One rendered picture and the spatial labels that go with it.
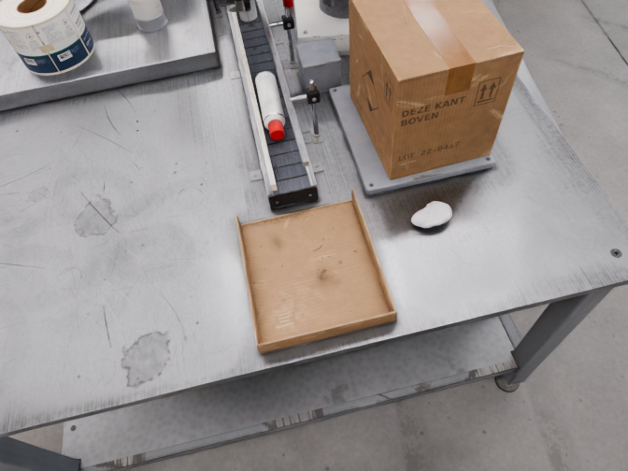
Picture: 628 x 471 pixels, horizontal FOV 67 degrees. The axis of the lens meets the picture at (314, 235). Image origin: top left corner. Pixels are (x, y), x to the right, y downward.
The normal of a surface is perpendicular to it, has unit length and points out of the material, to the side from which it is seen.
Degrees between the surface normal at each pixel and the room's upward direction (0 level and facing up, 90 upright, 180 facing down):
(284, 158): 0
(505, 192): 0
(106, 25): 0
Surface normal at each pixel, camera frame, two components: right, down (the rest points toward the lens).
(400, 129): 0.25, 0.79
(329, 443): -0.07, -0.55
